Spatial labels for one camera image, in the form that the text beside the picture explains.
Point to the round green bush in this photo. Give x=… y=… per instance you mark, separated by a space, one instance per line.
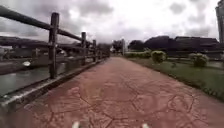
x=158 y=56
x=199 y=60

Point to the dark tree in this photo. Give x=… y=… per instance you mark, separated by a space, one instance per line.
x=117 y=45
x=136 y=45

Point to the green grass strip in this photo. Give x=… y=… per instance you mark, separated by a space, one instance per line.
x=196 y=77

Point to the robot's own part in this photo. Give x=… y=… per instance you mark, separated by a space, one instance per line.
x=76 y=125
x=145 y=125

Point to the dark long building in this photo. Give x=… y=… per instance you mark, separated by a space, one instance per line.
x=181 y=43

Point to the dark wooden railing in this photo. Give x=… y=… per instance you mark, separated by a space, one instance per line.
x=53 y=43

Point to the red stone-pattern path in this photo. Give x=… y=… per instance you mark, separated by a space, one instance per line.
x=116 y=90

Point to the grey concrete kerb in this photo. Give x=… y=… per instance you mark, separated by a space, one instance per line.
x=36 y=89

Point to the water channel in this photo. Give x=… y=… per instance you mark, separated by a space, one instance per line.
x=20 y=78

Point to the pale pole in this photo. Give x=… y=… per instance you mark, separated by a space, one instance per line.
x=123 y=46

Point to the low green hedge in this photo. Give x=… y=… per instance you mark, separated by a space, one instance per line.
x=136 y=54

